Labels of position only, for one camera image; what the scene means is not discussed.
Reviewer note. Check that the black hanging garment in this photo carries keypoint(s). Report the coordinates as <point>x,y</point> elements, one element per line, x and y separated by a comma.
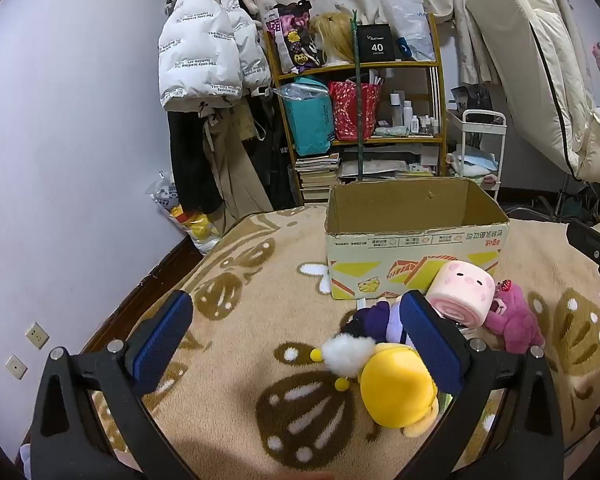
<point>190,160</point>

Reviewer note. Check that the red gift bag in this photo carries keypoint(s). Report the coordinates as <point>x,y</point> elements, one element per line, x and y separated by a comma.
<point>352,115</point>

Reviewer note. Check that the pile of papers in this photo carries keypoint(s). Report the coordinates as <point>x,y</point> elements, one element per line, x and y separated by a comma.
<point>380,165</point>

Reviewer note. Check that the wooden shelf unit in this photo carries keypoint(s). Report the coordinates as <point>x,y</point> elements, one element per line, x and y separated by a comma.
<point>355,65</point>

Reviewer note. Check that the yellow plush doll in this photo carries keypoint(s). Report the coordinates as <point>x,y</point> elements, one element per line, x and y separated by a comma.
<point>395,385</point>

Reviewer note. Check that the green pole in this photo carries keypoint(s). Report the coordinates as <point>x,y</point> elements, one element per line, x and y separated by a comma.
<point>358,110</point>

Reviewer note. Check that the white wall socket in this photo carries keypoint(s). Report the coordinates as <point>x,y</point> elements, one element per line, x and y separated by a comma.
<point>16,367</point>
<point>36,336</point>

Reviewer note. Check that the plastic bag of plush toys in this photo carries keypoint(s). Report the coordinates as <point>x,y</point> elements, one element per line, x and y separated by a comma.
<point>195,225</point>

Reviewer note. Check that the group of white bottles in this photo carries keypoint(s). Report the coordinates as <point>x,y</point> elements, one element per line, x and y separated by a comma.
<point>407,112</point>

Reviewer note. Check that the pink roll cake plush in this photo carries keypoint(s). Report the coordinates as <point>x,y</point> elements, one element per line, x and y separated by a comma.
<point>460,285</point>

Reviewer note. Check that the light blue cloth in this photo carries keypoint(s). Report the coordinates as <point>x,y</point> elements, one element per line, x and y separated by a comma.
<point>475,162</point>

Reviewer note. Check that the beige hanging pants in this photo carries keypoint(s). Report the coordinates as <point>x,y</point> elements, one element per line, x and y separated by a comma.
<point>235,175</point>

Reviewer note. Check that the pink cloth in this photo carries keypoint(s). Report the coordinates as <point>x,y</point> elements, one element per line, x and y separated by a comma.
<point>491,181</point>

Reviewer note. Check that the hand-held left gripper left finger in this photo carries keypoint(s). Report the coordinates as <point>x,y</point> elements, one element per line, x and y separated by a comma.
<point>162,342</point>

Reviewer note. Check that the teal paper bag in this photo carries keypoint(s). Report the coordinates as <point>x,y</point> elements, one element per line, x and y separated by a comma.
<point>307,120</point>

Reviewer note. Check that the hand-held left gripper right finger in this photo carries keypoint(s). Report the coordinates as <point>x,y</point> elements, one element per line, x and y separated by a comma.
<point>432,345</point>

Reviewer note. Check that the blonde wig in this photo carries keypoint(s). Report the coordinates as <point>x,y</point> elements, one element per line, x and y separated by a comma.
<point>335,35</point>

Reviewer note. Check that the cream mattress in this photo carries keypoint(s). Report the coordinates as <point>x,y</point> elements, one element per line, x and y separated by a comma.
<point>530,60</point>

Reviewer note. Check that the printed cardboard box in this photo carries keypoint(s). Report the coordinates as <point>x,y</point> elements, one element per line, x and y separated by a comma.
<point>380,257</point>

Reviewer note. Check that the clear plastic bag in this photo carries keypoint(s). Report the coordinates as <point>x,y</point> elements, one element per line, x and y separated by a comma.
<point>407,15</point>

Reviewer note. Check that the purple printed bag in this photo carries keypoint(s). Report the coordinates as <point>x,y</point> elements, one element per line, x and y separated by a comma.
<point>292,35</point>

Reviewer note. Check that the beige printed blanket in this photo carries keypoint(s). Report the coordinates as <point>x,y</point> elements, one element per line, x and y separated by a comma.
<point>260,310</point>

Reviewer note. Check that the stack of books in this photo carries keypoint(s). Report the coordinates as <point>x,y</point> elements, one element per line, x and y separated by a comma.
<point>317,175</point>

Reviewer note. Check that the white trolley cart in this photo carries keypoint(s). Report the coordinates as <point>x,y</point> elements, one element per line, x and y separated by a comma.
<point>501,160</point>

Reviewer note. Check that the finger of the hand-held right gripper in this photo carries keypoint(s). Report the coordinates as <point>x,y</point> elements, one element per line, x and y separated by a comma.
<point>592,240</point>

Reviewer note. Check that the pink bear plush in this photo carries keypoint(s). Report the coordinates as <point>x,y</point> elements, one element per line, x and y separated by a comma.
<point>515,315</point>

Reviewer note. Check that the white puffer jacket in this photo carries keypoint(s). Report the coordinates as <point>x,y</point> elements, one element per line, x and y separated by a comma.
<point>200,50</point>

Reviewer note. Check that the black flat box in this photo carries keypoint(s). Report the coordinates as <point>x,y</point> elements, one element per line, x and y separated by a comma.
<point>375,45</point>

